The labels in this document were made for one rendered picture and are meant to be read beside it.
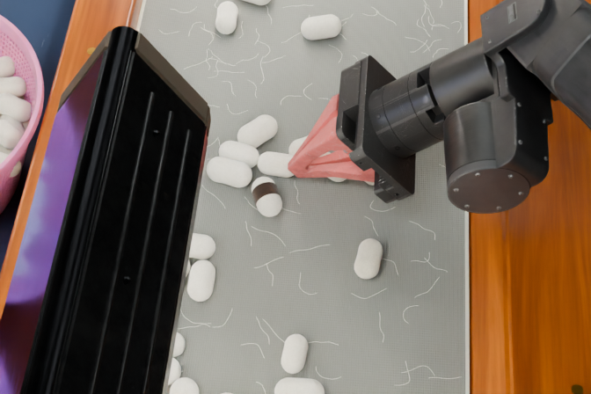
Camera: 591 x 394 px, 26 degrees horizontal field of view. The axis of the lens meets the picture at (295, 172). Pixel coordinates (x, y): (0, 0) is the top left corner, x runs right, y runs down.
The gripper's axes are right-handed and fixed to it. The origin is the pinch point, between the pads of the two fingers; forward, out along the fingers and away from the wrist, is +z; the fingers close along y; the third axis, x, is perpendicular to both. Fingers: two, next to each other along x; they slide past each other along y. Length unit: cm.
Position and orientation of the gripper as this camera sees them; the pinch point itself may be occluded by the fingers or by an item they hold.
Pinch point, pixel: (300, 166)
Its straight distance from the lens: 103.4
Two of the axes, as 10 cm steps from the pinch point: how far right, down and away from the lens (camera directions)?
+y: -0.8, 7.7, -6.3
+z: -7.6, 3.6, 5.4
